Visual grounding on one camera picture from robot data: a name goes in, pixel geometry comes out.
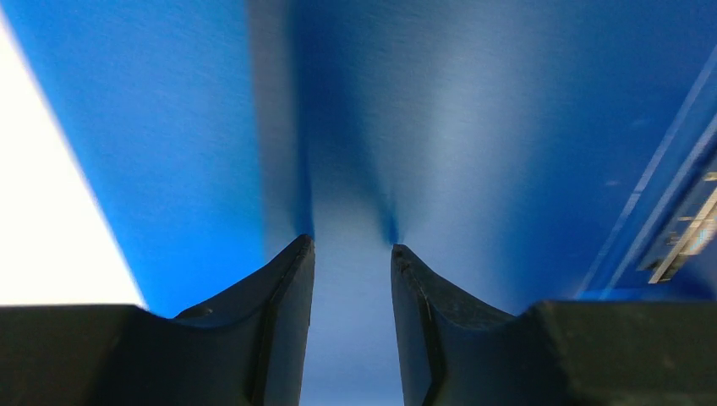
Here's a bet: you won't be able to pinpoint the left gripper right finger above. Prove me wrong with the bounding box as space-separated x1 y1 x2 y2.
391 244 716 405

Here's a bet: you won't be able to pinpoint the blue plastic folder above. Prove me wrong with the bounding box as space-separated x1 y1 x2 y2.
1 1 716 405

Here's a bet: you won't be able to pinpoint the white paper sheets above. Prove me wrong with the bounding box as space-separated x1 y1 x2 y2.
1 18 145 307

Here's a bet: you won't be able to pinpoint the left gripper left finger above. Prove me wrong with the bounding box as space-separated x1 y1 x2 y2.
1 235 315 405

